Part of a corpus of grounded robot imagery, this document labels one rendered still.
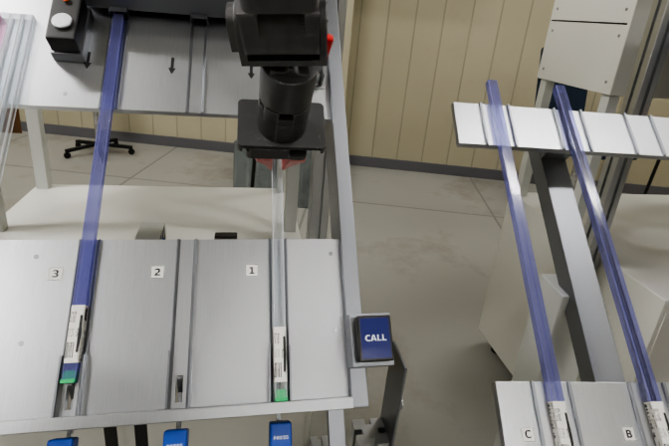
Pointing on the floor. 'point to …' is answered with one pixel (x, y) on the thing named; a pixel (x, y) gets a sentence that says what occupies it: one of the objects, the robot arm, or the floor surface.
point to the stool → (95, 141)
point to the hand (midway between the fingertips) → (277, 162)
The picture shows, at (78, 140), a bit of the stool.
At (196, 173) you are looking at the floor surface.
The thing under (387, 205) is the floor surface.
